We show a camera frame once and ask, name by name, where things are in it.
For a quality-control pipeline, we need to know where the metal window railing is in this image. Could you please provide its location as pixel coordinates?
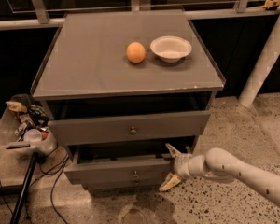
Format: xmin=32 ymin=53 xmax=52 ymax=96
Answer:
xmin=0 ymin=0 xmax=280 ymax=32

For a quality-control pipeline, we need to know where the white cup in bin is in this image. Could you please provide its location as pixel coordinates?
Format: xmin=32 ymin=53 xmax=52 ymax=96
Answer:
xmin=23 ymin=129 xmax=42 ymax=142

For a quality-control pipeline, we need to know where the green snack bag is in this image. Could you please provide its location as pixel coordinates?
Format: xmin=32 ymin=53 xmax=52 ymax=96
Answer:
xmin=27 ymin=105 xmax=49 ymax=121

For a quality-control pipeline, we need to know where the black floor cable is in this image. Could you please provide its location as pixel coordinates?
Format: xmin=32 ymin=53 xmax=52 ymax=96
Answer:
xmin=0 ymin=145 xmax=69 ymax=224

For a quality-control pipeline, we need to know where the black stand pole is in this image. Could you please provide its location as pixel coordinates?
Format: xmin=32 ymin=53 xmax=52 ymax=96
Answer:
xmin=9 ymin=151 xmax=38 ymax=224

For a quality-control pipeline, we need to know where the tan crumpled item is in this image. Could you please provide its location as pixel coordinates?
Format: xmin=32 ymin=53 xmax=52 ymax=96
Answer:
xmin=7 ymin=101 xmax=27 ymax=113

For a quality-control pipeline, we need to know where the white pillar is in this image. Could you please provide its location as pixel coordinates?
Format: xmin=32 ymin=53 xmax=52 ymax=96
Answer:
xmin=238 ymin=14 xmax=280 ymax=107

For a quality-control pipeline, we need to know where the white paper bowl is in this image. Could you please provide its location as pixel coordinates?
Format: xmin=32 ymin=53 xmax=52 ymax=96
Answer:
xmin=150 ymin=36 xmax=192 ymax=63

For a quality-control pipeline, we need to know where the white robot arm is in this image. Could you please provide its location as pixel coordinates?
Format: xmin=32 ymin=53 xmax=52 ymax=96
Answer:
xmin=159 ymin=143 xmax=280 ymax=208

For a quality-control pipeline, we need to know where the grey drawer cabinet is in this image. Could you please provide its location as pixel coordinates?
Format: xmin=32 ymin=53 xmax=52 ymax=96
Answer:
xmin=30 ymin=9 xmax=226 ymax=194

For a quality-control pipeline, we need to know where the yellow object on ledge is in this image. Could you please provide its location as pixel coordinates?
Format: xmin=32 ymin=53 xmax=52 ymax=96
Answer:
xmin=263 ymin=0 xmax=280 ymax=10

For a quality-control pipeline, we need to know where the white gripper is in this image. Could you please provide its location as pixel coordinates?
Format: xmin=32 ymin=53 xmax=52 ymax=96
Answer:
xmin=159 ymin=143 xmax=193 ymax=191

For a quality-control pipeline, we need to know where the grey top drawer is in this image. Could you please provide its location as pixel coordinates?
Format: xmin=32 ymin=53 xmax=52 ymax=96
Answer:
xmin=49 ymin=111 xmax=210 ymax=146

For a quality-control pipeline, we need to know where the orange fruit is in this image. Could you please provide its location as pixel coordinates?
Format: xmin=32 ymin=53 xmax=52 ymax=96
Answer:
xmin=126 ymin=42 xmax=146 ymax=63

